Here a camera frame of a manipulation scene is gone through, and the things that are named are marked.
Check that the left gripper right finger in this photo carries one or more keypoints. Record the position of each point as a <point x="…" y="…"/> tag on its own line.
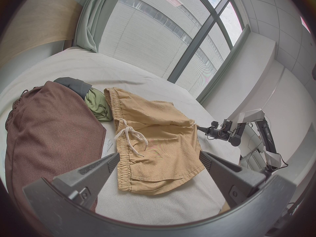
<point x="234" y="181"/>

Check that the black garment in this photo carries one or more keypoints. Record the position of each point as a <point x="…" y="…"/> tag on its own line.
<point x="74" y="85"/>

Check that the grey-green curtain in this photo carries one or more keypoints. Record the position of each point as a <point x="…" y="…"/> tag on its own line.
<point x="91" y="26"/>

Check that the bed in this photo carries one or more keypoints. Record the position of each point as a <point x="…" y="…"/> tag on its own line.
<point x="138" y="68"/>

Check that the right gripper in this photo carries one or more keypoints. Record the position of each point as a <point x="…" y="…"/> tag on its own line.
<point x="214" y="133"/>

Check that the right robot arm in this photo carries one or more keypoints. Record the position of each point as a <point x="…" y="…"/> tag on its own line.
<point x="267" y="137"/>

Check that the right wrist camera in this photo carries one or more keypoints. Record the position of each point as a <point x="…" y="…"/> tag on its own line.
<point x="214" y="124"/>

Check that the window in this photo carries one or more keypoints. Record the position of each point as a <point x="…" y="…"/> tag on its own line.
<point x="172" y="28"/>

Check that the tan shorts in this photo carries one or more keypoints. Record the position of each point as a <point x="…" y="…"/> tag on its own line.
<point x="160" y="142"/>

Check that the brown shorts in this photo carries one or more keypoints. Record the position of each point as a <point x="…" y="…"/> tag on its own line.
<point x="54" y="132"/>

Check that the green garment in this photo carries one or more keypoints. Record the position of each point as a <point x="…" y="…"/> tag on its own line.
<point x="97" y="105"/>

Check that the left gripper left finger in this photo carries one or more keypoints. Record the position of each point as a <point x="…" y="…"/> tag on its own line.
<point x="91" y="179"/>

